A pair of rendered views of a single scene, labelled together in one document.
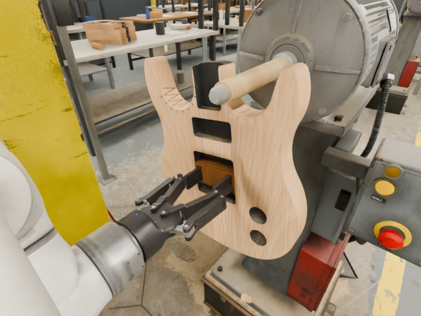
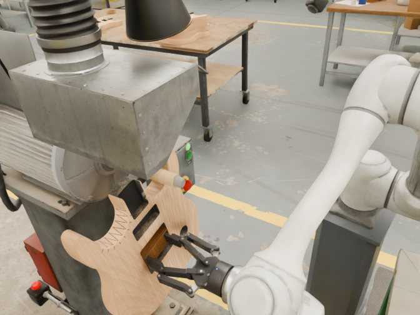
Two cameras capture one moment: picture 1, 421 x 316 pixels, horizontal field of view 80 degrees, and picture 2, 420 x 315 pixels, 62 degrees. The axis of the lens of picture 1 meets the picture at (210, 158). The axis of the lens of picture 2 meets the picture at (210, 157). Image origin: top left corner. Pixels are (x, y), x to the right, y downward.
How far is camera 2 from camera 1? 0.78 m
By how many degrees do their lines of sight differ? 75
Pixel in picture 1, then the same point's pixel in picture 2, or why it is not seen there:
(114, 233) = (236, 270)
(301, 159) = (98, 216)
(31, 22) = not seen: outside the picture
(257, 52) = (86, 168)
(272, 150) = (177, 190)
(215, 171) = (158, 242)
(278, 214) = (190, 215)
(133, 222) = (224, 268)
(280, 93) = (170, 162)
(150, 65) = (84, 240)
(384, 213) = not seen: hidden behind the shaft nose
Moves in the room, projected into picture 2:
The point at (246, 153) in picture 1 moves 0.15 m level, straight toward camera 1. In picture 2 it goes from (168, 207) to (227, 207)
